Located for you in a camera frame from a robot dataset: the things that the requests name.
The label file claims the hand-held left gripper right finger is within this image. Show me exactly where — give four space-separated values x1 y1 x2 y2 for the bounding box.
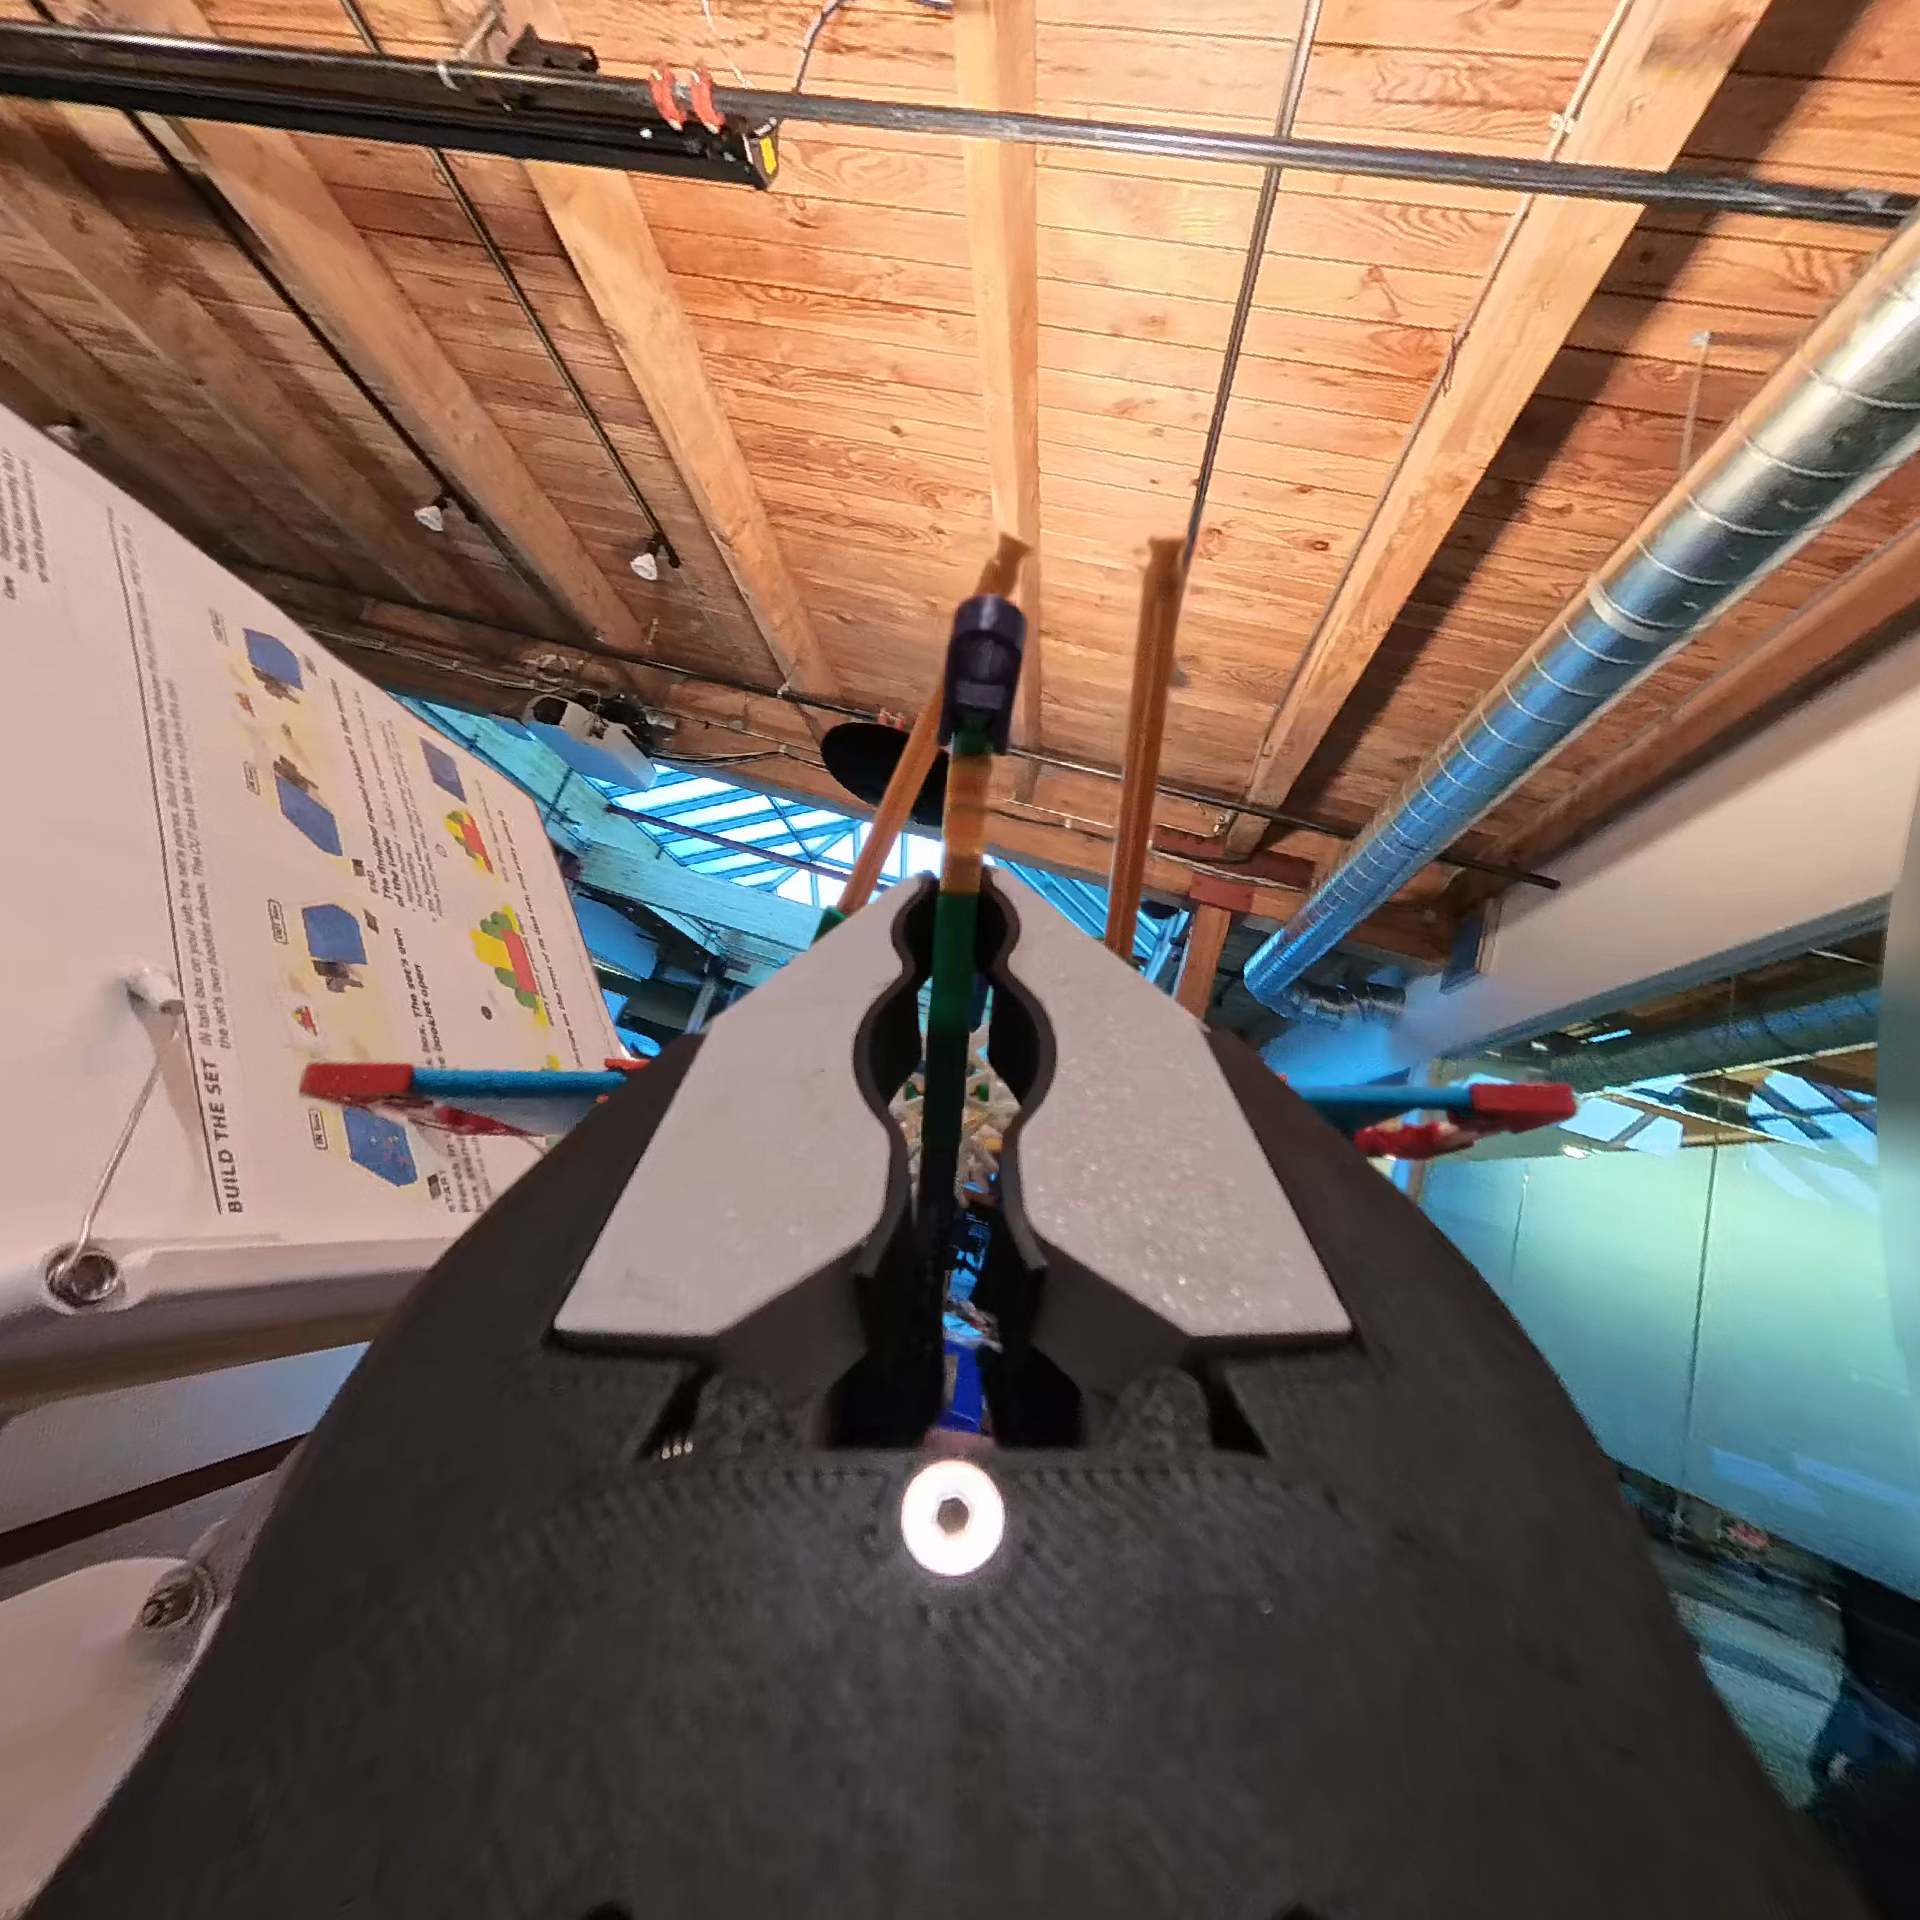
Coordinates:
979 872 1355 1442

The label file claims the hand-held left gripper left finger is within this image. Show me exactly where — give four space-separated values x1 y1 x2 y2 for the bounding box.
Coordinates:
549 878 933 1446

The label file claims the colourful toy construction model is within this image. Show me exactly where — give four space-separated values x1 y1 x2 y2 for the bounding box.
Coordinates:
300 532 1580 1354

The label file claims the white ceiling device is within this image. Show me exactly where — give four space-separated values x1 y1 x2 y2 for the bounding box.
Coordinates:
522 694 663 794

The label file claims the white tilted reading stand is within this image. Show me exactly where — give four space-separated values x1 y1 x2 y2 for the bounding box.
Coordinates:
0 402 633 1920

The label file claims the printed instruction sheet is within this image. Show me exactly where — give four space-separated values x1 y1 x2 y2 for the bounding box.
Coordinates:
0 406 625 1255

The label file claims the metal ceiling pipe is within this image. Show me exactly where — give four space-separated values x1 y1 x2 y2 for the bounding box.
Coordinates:
705 87 1920 232

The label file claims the silver ventilation duct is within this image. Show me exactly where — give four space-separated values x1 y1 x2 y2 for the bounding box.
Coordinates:
1242 247 1920 1011

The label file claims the black ceiling light rail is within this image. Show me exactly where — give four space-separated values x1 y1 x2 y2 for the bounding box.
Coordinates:
0 24 779 191

